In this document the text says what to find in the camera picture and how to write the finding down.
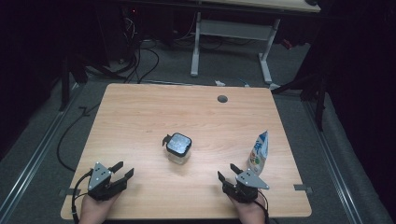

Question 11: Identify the left hand-held gripper cable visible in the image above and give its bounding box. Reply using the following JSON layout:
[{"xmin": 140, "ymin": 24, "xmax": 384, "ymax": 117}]
[{"xmin": 71, "ymin": 169, "xmax": 94, "ymax": 224}]

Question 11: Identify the right hand-held gripper cable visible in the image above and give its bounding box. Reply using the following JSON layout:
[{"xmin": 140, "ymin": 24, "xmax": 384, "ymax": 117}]
[{"xmin": 253, "ymin": 189, "xmax": 271, "ymax": 224}]

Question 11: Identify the grey tape piece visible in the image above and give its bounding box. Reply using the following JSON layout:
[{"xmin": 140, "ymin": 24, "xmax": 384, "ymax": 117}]
[
  {"xmin": 293, "ymin": 184, "xmax": 313, "ymax": 194},
  {"xmin": 59, "ymin": 188, "xmax": 81, "ymax": 198}
]

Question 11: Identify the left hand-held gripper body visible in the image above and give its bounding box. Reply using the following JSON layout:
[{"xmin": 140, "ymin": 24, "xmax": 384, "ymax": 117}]
[{"xmin": 87, "ymin": 161, "xmax": 129, "ymax": 202}]

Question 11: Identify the person's left hand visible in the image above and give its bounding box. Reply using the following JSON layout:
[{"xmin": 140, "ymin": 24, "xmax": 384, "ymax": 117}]
[{"xmin": 78, "ymin": 193, "xmax": 120, "ymax": 224}]

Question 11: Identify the hand-held gripper cable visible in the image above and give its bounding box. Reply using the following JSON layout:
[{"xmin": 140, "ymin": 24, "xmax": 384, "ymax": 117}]
[
  {"xmin": 71, "ymin": 169, "xmax": 94, "ymax": 224},
  {"xmin": 253, "ymin": 189, "xmax": 271, "ymax": 224}
]

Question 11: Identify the black floor cable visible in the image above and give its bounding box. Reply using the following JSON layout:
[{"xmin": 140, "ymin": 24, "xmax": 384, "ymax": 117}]
[{"xmin": 56, "ymin": 102, "xmax": 102, "ymax": 173}]

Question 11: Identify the person's right hand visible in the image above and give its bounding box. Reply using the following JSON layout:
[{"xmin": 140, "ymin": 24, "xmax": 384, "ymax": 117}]
[{"xmin": 229, "ymin": 194, "xmax": 267, "ymax": 224}]

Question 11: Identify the black stand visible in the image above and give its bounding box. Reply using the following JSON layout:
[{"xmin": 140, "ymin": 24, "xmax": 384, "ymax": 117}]
[
  {"xmin": 59, "ymin": 55, "xmax": 72, "ymax": 112},
  {"xmin": 270, "ymin": 71, "xmax": 328, "ymax": 132}
]

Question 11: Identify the white and blue pouch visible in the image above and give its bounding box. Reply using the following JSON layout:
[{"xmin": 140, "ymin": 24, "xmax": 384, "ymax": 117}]
[{"xmin": 247, "ymin": 130, "xmax": 269, "ymax": 176}]

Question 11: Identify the metal floor rail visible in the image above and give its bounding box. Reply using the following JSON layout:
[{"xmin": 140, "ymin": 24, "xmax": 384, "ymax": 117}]
[
  {"xmin": 0, "ymin": 82, "xmax": 85, "ymax": 218},
  {"xmin": 303, "ymin": 101, "xmax": 363, "ymax": 224}
]

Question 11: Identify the white-framed desk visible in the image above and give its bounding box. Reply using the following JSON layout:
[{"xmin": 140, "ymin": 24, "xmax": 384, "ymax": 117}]
[{"xmin": 190, "ymin": 0, "xmax": 321, "ymax": 85}]

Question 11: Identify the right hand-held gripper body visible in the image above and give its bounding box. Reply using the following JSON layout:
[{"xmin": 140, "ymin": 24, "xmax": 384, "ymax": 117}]
[{"xmin": 222, "ymin": 168, "xmax": 270, "ymax": 204}]

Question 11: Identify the clear jar with black lid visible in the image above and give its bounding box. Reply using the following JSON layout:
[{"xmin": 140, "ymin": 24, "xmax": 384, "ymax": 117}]
[{"xmin": 162, "ymin": 132, "xmax": 192, "ymax": 165}]

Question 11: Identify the bundle of black cables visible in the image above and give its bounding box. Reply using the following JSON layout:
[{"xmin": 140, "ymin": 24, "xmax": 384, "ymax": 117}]
[{"xmin": 83, "ymin": 15, "xmax": 161, "ymax": 84}]

